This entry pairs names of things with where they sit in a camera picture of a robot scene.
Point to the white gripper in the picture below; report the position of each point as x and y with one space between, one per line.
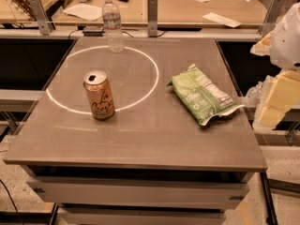
287 41

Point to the clear plastic water bottle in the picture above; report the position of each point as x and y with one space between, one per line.
112 25

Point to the green jalapeno chip bag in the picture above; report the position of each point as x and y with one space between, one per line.
202 98

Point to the white paper slip right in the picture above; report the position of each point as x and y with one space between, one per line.
221 20

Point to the white cabinet drawer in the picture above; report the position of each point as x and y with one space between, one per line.
146 193

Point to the orange LaCroix soda can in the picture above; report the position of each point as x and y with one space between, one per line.
99 94

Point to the white paper sheet left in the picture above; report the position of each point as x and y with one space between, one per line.
84 11

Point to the right metal bracket post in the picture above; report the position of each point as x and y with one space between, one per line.
271 17

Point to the metal bracket post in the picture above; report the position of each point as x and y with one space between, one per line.
271 17
152 18
44 25

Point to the middle metal bracket post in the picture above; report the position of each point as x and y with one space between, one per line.
152 18

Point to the left metal bracket post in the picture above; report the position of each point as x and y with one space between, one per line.
44 25

